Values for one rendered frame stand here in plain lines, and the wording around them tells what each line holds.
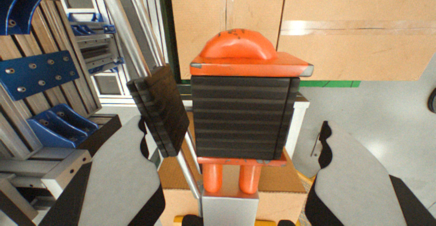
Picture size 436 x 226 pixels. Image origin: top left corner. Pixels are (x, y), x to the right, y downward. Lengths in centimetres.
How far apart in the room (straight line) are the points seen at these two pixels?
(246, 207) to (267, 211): 32
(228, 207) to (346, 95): 151
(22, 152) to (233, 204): 53
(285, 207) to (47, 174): 57
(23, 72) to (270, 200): 68
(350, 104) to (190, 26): 143
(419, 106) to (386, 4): 135
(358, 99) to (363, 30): 96
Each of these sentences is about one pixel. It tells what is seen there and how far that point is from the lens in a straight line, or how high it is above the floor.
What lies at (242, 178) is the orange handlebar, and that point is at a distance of 18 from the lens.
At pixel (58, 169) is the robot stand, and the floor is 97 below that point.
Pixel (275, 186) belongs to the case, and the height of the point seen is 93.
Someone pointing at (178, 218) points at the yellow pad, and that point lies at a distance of 56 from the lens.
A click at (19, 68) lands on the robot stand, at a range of 59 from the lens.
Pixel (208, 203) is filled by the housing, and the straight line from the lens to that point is 20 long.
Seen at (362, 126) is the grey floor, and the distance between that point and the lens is 190.
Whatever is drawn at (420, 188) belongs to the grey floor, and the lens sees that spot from 296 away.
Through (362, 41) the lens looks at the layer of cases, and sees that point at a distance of 83.
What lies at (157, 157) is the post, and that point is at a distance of 126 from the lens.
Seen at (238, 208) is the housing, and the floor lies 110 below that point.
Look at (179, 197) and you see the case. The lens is 49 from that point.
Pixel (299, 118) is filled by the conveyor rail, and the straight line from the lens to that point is 79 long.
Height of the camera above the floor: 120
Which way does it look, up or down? 63 degrees down
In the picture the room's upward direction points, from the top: 174 degrees counter-clockwise
